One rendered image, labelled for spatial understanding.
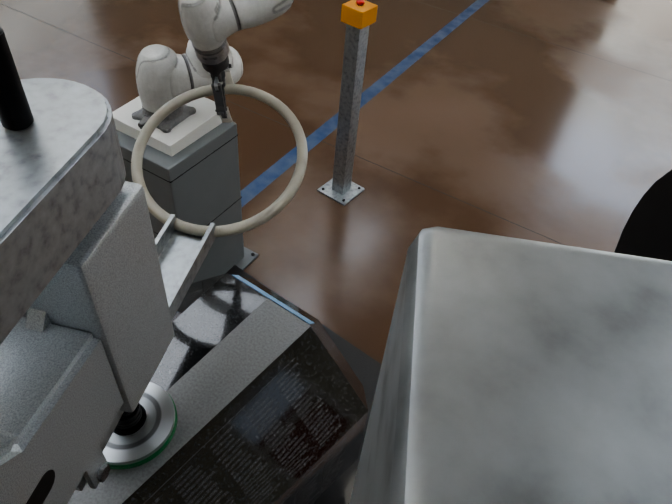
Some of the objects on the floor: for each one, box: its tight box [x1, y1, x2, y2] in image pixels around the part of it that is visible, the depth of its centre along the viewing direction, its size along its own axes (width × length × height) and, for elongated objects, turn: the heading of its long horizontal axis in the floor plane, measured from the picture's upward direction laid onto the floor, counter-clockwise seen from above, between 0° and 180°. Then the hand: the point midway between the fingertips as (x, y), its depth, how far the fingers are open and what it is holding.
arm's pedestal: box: [116, 121, 259, 283], centre depth 259 cm, size 50×50×80 cm
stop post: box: [317, 0, 378, 206], centre depth 298 cm, size 20×20×109 cm
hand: (227, 100), depth 174 cm, fingers open, 13 cm apart
